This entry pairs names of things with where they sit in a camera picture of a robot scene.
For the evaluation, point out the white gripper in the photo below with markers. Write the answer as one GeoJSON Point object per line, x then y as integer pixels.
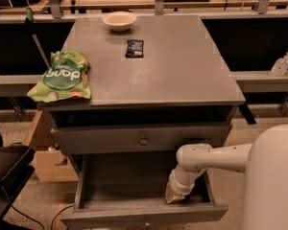
{"type": "Point", "coordinates": [180, 185]}

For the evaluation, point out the grey drawer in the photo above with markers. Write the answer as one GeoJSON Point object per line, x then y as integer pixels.
{"type": "Point", "coordinates": [128, 190]}
{"type": "Point", "coordinates": [111, 139]}

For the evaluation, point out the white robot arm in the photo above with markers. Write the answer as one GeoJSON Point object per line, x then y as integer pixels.
{"type": "Point", "coordinates": [264, 164]}

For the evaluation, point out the grey top drawer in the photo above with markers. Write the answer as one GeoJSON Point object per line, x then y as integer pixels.
{"type": "Point", "coordinates": [111, 139]}

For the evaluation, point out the grey drawer cabinet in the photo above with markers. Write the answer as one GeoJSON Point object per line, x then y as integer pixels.
{"type": "Point", "coordinates": [182, 78]}

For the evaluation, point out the wooden box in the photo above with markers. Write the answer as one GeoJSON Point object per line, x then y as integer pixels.
{"type": "Point", "coordinates": [49, 163]}

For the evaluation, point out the dark blue snack packet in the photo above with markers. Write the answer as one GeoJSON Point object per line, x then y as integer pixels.
{"type": "Point", "coordinates": [135, 48]}

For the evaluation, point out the green chips bag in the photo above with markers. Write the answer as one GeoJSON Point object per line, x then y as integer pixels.
{"type": "Point", "coordinates": [65, 79]}

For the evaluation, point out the black chair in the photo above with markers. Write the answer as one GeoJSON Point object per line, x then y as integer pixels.
{"type": "Point", "coordinates": [15, 171]}

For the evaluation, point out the clear sanitizer bottle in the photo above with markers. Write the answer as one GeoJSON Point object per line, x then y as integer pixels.
{"type": "Point", "coordinates": [280, 67]}

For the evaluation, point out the white bowl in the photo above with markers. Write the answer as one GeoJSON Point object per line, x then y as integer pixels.
{"type": "Point", "coordinates": [119, 21]}

